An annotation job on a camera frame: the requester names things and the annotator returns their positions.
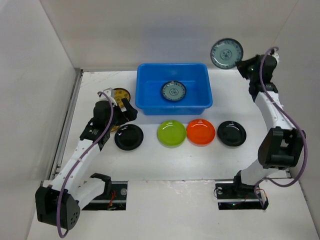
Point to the black plate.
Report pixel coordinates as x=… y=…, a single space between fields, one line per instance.
x=129 y=137
x=231 y=133

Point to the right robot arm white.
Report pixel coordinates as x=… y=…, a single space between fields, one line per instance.
x=282 y=146

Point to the metal side rail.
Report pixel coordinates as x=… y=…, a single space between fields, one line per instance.
x=63 y=138

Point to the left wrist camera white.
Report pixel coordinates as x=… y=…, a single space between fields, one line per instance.
x=110 y=92

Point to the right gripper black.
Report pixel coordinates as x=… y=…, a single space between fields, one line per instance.
x=244 y=66

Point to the yellow patterned plate near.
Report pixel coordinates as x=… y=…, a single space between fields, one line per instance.
x=115 y=128

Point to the orange plate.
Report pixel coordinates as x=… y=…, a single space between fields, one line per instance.
x=200 y=132

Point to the blue plastic bin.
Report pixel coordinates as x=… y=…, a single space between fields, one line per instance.
x=152 y=76

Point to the green plate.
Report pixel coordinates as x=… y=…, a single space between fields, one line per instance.
x=171 y=133

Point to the blue floral plate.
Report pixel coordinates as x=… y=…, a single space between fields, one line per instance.
x=225 y=53
x=173 y=91

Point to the black plate right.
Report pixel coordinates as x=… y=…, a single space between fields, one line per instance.
x=231 y=133

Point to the black plate left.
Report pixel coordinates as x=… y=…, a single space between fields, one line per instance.
x=129 y=137

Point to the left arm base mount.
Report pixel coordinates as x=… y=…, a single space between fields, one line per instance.
x=115 y=200

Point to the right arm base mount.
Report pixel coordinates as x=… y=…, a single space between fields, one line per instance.
x=247 y=199

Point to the yellow patterned plate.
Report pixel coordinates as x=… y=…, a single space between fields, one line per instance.
x=119 y=94
x=115 y=128

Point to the yellow patterned plate far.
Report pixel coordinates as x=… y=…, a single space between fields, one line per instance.
x=119 y=94

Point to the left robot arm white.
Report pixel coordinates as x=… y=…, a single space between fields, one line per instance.
x=60 y=202

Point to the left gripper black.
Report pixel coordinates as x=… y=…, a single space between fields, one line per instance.
x=131 y=113

